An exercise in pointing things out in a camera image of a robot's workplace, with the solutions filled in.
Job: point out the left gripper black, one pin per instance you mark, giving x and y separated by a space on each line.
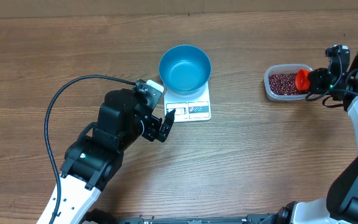
153 126

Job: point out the blue metal bowl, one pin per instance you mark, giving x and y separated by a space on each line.
185 69

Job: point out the red measuring scoop blue handle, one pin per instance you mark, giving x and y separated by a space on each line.
302 82

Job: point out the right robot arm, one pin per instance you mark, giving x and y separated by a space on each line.
341 203

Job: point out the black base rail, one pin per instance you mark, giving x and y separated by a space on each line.
101 217

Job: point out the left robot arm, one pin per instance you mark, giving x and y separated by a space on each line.
97 154

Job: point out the clear plastic container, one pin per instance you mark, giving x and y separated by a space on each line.
283 68

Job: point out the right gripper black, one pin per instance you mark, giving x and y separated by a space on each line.
317 80

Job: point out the white digital kitchen scale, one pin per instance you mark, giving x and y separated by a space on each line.
189 108

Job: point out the red beans in container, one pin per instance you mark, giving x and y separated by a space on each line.
284 84

